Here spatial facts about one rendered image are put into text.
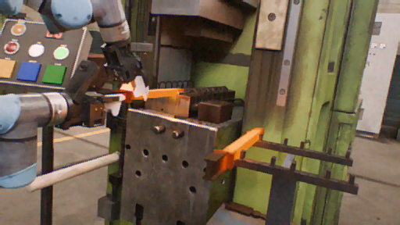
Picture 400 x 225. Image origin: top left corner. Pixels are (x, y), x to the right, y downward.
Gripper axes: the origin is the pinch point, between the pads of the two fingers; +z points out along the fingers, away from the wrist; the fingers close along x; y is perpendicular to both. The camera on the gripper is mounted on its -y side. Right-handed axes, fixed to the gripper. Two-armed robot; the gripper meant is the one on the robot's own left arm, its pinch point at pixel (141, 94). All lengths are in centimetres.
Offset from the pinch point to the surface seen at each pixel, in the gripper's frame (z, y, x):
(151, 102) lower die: 13.7, -12.8, -9.4
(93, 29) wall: 259, -572, -705
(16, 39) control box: -11, -6, -64
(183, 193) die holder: 35.5, 6.2, 12.2
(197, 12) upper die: -15.7, -29.5, 7.1
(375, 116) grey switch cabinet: 320, -445, 70
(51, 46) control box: -7, -10, -51
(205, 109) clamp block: 12.6, -13.6, 13.9
